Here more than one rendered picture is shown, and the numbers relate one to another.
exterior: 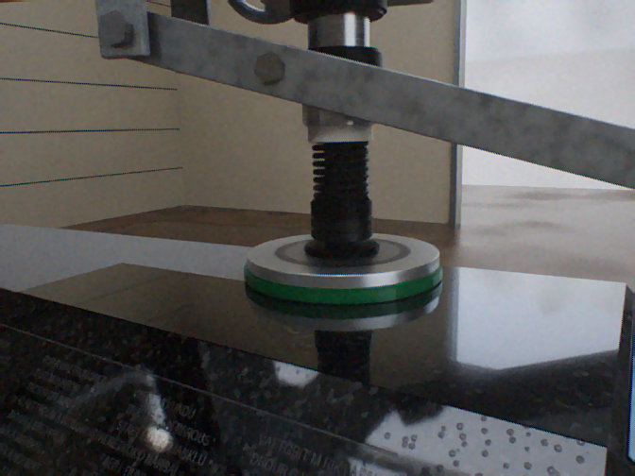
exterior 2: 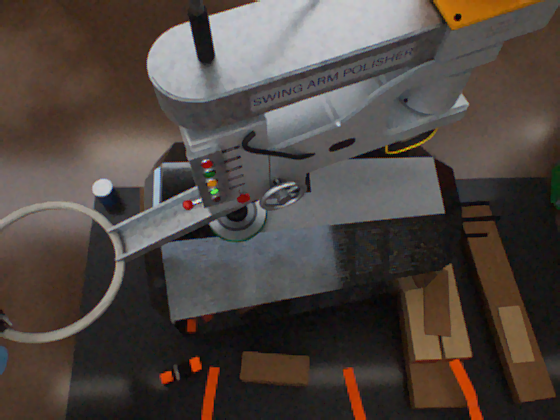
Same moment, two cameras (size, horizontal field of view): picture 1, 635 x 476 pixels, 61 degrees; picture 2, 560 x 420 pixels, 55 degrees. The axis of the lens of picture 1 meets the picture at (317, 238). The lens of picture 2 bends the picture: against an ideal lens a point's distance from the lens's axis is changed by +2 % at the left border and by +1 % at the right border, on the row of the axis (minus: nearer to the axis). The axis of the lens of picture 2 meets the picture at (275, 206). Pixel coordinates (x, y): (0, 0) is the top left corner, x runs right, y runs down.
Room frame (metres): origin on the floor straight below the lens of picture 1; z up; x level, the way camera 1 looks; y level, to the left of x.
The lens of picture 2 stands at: (1.33, -0.33, 2.61)
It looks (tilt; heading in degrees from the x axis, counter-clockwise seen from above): 66 degrees down; 147
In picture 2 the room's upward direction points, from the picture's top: 2 degrees counter-clockwise
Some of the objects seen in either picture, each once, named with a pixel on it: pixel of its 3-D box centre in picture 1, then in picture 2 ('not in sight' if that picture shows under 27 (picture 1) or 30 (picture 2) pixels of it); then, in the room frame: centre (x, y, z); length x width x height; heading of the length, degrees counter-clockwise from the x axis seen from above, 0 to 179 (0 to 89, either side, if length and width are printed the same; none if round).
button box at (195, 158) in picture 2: not in sight; (210, 177); (0.69, -0.12, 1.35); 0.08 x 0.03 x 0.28; 77
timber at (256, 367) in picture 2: not in sight; (275, 369); (1.04, -0.17, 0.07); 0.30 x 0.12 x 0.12; 51
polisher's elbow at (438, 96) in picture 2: not in sight; (435, 69); (0.75, 0.61, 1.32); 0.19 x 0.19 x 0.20
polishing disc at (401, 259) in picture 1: (342, 255); (236, 212); (0.59, -0.03, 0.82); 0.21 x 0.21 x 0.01
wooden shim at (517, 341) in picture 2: not in sight; (515, 333); (1.53, 0.82, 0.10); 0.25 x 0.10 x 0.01; 150
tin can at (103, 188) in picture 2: not in sight; (106, 192); (-0.19, -0.40, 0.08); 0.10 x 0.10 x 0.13
